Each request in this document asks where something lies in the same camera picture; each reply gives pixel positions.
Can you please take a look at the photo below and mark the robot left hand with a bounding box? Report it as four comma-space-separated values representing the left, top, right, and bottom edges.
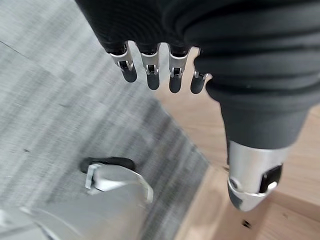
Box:
74, 0, 320, 213

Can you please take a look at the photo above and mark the dark robot foot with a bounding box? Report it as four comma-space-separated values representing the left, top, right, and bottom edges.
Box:
79, 156, 136, 174

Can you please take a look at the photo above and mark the grey woven rug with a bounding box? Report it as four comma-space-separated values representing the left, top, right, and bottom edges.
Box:
0, 0, 210, 240

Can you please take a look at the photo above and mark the silver robot leg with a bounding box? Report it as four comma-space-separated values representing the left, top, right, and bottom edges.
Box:
0, 163, 155, 240

